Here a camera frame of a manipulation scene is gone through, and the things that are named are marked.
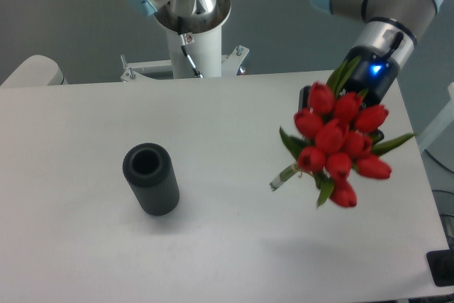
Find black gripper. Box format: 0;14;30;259
298;47;399;144

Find red tulip bouquet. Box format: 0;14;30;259
270;57;414;208

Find dark grey ribbed vase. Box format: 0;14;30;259
122;143;179;216

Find white furniture at right edge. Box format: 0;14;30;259
416;83;453;154

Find black device at table edge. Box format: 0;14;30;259
426;249;453;287

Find white rounded furniture piece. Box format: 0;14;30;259
1;55;68;89

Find white metal base frame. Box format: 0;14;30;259
120;45;250;82

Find black cable on pedestal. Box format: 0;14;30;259
176;15;205;79

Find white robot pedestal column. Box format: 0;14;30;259
165;26;222;79

